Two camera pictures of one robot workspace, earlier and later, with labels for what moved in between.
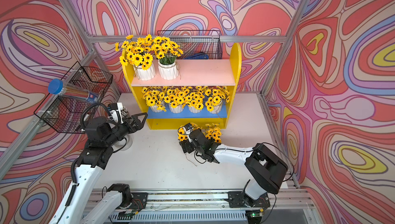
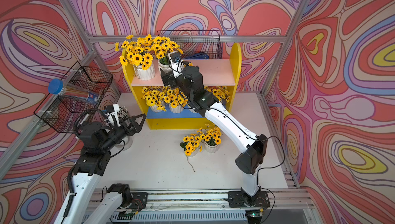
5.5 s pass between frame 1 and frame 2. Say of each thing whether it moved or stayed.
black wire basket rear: stayed
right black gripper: moved
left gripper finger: stayed
